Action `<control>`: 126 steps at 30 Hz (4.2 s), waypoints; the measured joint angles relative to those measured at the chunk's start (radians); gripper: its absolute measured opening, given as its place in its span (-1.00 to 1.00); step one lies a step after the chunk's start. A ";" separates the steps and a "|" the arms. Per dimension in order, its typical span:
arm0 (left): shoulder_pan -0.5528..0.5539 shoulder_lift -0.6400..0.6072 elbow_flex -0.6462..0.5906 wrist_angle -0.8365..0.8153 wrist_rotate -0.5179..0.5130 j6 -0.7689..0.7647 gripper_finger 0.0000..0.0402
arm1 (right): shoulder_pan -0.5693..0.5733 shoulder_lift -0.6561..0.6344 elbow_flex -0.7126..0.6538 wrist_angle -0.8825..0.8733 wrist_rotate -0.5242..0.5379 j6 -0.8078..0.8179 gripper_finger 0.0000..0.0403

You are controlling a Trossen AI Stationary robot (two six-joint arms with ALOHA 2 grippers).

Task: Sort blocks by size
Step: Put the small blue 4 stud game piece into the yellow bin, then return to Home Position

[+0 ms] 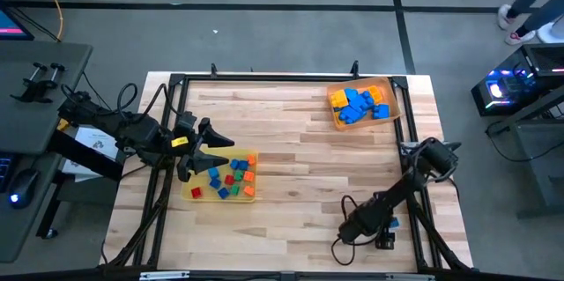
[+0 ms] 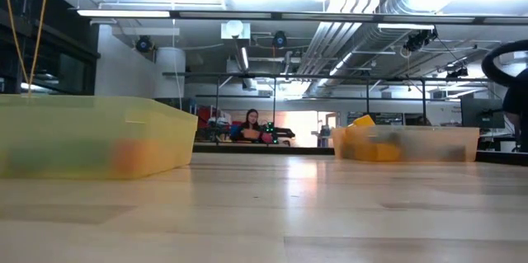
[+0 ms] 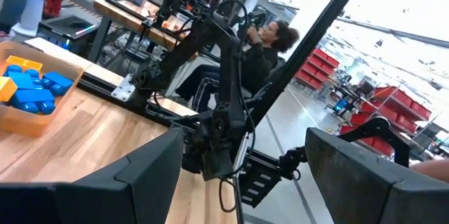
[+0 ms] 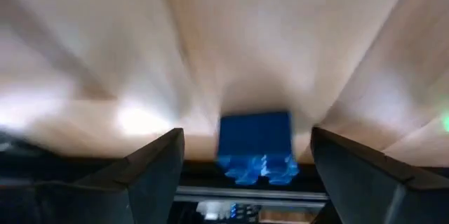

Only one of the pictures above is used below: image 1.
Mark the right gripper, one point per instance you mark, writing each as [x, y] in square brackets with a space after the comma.
[384, 242]

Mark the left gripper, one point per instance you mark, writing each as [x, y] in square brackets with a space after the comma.
[194, 142]

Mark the small red block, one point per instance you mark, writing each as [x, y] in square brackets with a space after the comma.
[196, 192]
[229, 179]

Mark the small green block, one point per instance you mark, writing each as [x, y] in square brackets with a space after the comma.
[235, 190]
[238, 175]

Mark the small orange block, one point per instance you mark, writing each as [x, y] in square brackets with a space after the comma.
[249, 176]
[249, 190]
[251, 160]

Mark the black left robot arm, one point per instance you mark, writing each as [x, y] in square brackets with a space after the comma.
[136, 133]

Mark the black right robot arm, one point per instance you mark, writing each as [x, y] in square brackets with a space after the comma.
[396, 193]

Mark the yellow label tag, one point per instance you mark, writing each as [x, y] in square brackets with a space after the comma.
[180, 142]

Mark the yellow translucent plastic bin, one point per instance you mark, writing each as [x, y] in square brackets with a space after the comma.
[207, 199]

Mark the white paper sheet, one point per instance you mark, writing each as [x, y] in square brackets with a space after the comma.
[94, 142]

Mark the yellow connector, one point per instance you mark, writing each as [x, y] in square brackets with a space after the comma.
[63, 124]

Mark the orange translucent plastic bin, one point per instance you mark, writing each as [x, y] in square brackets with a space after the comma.
[390, 89]

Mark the grey side desk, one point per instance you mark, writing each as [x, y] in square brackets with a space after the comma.
[44, 109]

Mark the grey metal stand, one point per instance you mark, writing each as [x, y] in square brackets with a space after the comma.
[546, 175]

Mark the black computer mouse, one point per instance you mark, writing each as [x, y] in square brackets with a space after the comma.
[24, 186]

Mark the backlit keyboard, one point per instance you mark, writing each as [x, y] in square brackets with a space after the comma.
[4, 171]

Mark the black computer tower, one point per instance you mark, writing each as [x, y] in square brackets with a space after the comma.
[520, 83]

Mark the computer monitor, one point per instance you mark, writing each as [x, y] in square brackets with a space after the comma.
[13, 25]

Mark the white round base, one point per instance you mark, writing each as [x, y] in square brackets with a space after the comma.
[553, 34]

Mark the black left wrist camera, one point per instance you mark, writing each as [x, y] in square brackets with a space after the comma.
[187, 122]

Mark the silver metal bracket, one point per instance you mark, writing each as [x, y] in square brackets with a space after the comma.
[410, 277]
[163, 275]

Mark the black frame clamp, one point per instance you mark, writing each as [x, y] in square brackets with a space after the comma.
[214, 69]
[354, 68]

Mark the black metal table frame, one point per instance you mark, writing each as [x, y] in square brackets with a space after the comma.
[264, 78]

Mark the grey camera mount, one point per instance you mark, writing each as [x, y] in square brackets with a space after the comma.
[456, 145]

